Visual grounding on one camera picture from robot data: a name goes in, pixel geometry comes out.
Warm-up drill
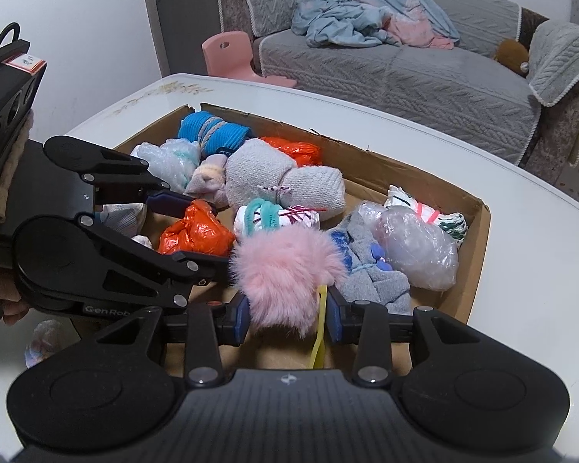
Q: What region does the person's left hand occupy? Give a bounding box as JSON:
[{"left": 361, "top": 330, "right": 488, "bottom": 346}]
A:
[{"left": 0, "top": 270, "right": 27, "bottom": 321}]

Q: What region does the pink plastic chair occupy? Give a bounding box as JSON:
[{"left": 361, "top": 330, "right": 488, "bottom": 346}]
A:
[{"left": 201, "top": 30, "right": 299, "bottom": 88}]

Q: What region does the pale plastic bag bundle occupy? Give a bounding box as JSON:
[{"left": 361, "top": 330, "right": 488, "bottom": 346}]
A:
[{"left": 24, "top": 319, "right": 73, "bottom": 370}]

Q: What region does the light blue blanket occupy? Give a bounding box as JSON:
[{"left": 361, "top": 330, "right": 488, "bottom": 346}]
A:
[{"left": 291, "top": 0, "right": 461, "bottom": 50}]

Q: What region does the white bundle with teal tie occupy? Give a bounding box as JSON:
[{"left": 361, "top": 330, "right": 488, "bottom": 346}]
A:
[{"left": 234, "top": 199, "right": 322, "bottom": 239}]

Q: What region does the brown plush toy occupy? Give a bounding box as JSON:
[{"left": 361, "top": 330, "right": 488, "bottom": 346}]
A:
[{"left": 494, "top": 39, "right": 532, "bottom": 77}]

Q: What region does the orange plastic bag bundle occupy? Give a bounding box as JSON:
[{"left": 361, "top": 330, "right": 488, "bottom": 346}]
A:
[{"left": 158, "top": 200, "right": 236, "bottom": 256}]

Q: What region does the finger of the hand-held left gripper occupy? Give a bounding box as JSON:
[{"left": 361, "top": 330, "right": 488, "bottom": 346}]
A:
[
  {"left": 80, "top": 147, "right": 219, "bottom": 220},
  {"left": 77, "top": 212, "right": 235, "bottom": 312}
]

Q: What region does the grey and blue sock bundle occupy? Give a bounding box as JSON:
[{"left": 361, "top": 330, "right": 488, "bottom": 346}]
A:
[{"left": 329, "top": 212, "right": 412, "bottom": 314}]

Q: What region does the blue sock bundle with rope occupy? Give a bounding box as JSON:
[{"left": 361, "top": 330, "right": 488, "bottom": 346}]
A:
[{"left": 178, "top": 111, "right": 254, "bottom": 157}]

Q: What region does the large clear plastic bag bundle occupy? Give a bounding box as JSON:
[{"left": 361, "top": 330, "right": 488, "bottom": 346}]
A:
[{"left": 359, "top": 201, "right": 460, "bottom": 292}]

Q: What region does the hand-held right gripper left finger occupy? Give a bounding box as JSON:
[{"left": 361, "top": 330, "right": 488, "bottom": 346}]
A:
[{"left": 89, "top": 294, "right": 251, "bottom": 389}]

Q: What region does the white green printed bag bundle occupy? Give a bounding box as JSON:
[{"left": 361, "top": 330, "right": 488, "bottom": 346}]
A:
[{"left": 383, "top": 184, "right": 468, "bottom": 242}]

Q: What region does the pale sock bundle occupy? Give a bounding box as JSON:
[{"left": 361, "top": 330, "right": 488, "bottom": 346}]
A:
[{"left": 186, "top": 154, "right": 232, "bottom": 208}]

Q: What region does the grey knit throw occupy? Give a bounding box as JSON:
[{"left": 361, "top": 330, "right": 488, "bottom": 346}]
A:
[{"left": 528, "top": 19, "right": 579, "bottom": 108}]

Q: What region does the pink fluffy pompom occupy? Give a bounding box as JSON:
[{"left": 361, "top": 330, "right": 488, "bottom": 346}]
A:
[{"left": 229, "top": 229, "right": 348, "bottom": 372}]

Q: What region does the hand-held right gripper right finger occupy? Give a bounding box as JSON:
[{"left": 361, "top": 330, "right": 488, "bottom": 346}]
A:
[{"left": 325, "top": 286, "right": 488, "bottom": 389}]

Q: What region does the grey rolled sock bundle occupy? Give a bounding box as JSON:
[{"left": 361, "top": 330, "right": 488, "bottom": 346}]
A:
[{"left": 226, "top": 138, "right": 345, "bottom": 220}]

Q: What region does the orange bag bundle green tie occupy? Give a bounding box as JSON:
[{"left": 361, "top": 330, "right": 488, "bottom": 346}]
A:
[{"left": 261, "top": 136, "right": 323, "bottom": 167}]

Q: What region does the cardboard box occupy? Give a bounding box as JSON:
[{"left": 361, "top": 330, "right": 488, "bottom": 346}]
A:
[{"left": 111, "top": 102, "right": 492, "bottom": 377}]

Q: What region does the grey sofa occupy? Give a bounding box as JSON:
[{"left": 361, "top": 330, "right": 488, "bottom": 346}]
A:
[{"left": 216, "top": 0, "right": 579, "bottom": 189}]

